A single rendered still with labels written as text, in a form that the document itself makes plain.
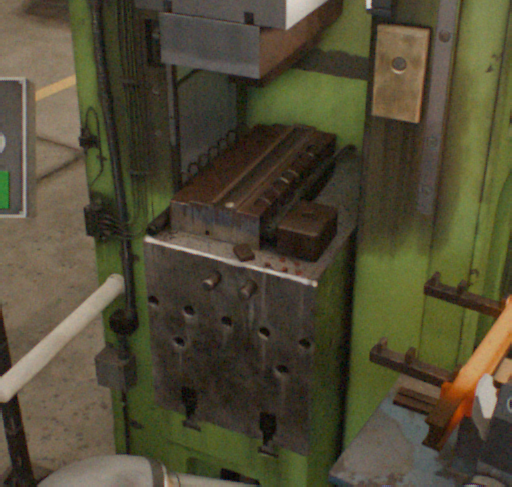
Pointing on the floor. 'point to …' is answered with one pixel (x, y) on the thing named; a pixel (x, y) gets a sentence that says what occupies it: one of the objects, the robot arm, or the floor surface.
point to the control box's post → (17, 448)
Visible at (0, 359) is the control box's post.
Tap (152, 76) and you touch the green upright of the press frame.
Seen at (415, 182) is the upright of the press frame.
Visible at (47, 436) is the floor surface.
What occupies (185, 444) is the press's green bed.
